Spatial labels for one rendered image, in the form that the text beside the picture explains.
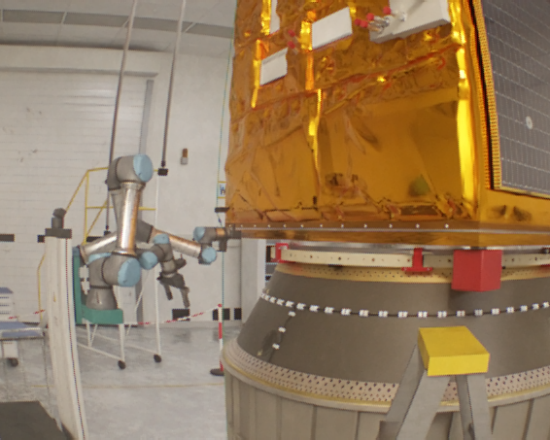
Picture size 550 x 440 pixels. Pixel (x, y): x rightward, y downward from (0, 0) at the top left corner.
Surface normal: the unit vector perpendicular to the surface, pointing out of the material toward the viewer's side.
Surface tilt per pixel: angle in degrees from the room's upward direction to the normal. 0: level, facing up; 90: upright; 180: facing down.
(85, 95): 90
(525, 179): 90
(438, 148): 90
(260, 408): 90
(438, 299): 62
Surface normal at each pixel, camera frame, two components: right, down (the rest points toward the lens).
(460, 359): -0.17, -0.01
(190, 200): 0.52, 0.00
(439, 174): -0.86, -0.02
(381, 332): -0.39, -0.48
